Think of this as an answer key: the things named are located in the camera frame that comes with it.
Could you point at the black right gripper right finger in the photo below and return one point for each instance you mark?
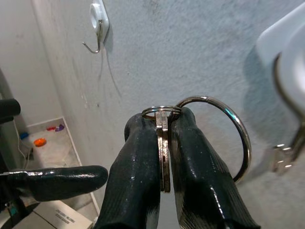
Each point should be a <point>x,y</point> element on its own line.
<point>197,186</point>

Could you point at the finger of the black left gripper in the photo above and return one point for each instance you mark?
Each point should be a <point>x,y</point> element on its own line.
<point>66,180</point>
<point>9,109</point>

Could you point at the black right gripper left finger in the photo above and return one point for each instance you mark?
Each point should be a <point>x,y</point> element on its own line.
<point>133,171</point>

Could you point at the blue toy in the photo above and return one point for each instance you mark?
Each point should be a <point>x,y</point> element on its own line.
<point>23,136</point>

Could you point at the white green cardboard box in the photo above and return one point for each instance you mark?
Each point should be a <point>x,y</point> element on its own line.
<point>59,214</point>

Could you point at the orange toy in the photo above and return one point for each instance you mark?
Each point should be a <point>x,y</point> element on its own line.
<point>39,142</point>

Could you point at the red toy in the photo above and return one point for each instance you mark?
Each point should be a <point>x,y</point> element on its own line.
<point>50,128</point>

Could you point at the purple toy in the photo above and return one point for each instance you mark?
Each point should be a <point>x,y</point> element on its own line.
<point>59,128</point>

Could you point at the white wall hook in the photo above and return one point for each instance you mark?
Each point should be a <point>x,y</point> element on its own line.
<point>274,40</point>
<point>96,14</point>

